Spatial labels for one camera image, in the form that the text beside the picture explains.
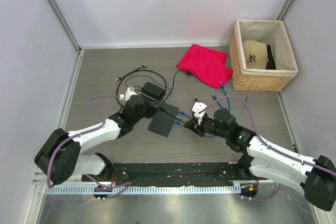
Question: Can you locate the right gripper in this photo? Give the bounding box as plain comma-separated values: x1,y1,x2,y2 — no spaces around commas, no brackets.
185,113,228,139

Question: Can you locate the black network switch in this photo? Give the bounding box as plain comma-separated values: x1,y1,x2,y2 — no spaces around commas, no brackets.
148,103,179,137

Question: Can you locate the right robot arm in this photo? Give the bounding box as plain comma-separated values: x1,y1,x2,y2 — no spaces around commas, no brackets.
184,109,335,211

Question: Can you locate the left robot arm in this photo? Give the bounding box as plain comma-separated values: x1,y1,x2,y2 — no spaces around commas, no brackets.
34,93,162,188

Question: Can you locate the black power adapter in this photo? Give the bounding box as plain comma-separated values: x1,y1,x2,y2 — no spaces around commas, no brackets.
141,82,165,100

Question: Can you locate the red cloth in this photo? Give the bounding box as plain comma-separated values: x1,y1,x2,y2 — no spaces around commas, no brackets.
176,44,233,89

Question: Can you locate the beige baseball cap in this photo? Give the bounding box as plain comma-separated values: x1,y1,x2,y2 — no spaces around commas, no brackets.
243,40,268,70

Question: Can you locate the black item in basket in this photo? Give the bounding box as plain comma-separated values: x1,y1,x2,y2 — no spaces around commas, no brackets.
266,45,276,70

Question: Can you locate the wicker basket with liner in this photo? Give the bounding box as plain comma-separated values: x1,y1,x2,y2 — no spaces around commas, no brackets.
229,19,298,92

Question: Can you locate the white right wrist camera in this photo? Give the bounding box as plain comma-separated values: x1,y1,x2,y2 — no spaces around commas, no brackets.
192,100,207,119

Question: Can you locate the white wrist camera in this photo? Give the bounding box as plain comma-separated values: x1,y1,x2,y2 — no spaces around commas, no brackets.
117,87,137,101
192,100,207,119

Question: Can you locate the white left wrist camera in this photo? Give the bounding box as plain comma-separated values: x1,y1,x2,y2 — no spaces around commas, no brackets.
117,87,137,101

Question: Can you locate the black ethernet cable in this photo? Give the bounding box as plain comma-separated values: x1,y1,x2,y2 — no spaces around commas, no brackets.
114,63,169,108

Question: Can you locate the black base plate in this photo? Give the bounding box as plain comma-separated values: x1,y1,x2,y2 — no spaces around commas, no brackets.
81,162,269,187

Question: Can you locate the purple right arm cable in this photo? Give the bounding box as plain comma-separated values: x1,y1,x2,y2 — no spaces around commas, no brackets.
198,95,336,201

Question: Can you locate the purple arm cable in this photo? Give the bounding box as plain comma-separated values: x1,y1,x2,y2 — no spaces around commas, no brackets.
198,95,336,201
46,94,132,200

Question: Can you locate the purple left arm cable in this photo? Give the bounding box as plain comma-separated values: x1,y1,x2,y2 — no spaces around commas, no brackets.
46,94,132,200

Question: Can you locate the white slotted cable duct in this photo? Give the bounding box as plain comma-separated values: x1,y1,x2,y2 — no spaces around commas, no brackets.
45,184,241,195

